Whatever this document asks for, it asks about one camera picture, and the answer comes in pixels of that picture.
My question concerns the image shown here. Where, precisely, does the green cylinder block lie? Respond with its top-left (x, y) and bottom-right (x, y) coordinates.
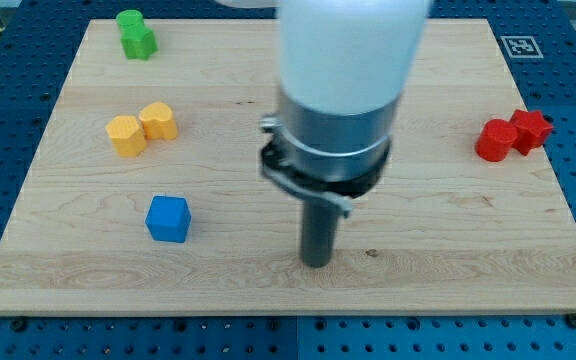
top-left (115, 9), bottom-right (145, 34)

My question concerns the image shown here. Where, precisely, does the yellow heart block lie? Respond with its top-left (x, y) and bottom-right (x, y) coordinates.
top-left (139, 102), bottom-right (179, 140)

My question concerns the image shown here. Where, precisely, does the yellow hexagon block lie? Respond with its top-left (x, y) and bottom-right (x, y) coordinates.
top-left (105, 115), bottom-right (147, 157)

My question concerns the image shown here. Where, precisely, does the wooden board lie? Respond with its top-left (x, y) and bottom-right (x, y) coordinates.
top-left (0, 19), bottom-right (576, 317)

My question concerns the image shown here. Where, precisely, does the blue cube block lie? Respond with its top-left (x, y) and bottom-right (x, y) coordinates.
top-left (145, 195), bottom-right (192, 243)

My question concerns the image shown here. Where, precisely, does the white fiducial marker tag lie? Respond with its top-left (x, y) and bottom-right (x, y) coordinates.
top-left (501, 35), bottom-right (543, 59)

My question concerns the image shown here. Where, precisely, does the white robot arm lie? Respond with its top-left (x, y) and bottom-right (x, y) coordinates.
top-left (219, 0), bottom-right (431, 268)

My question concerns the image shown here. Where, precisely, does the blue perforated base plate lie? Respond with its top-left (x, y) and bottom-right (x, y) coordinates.
top-left (0, 0), bottom-right (576, 359)

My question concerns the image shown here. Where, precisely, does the green star block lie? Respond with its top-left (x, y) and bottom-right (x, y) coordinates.
top-left (120, 26), bottom-right (158, 60)

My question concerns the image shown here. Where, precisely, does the red cylinder block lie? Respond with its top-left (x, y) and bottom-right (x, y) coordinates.
top-left (474, 119), bottom-right (518, 162)

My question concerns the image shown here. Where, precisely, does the red star block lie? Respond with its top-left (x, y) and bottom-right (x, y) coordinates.
top-left (509, 109), bottom-right (554, 156)

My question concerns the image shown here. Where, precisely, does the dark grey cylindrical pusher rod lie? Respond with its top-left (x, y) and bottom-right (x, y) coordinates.
top-left (299, 200), bottom-right (341, 268)

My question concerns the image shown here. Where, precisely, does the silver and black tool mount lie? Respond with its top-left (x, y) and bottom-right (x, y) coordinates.
top-left (260, 91), bottom-right (399, 218)

